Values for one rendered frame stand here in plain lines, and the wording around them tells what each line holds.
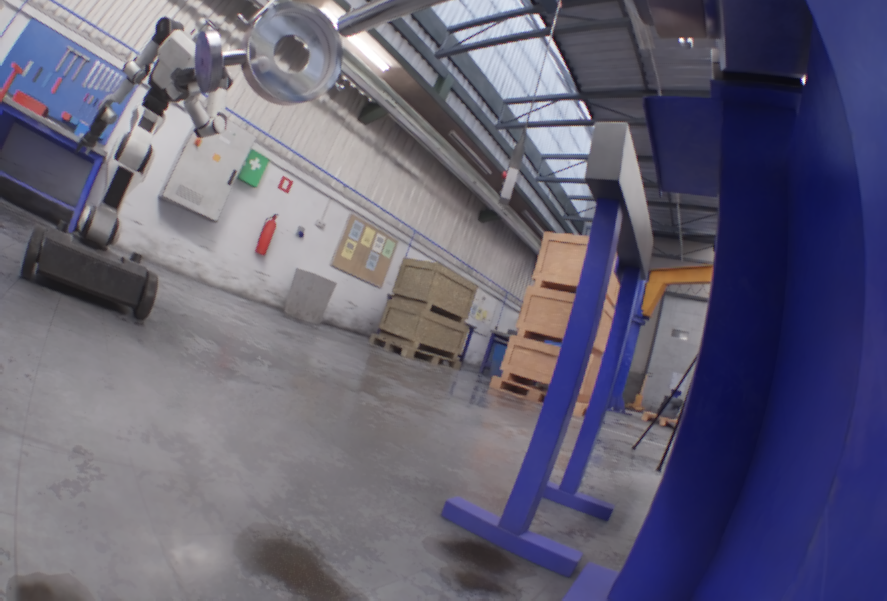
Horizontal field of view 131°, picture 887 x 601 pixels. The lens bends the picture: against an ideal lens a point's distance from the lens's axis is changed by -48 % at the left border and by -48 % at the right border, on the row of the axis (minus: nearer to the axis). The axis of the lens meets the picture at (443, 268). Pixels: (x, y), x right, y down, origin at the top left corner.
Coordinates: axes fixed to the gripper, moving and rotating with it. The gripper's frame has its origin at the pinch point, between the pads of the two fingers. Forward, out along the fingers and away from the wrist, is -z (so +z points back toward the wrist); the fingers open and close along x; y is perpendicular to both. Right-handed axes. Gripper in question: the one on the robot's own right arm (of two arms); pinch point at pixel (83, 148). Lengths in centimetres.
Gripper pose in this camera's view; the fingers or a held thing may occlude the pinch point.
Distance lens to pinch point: 237.8
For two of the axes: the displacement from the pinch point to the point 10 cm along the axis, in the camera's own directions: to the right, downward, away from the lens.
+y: 7.0, 6.4, 3.1
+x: 2.6, 1.9, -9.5
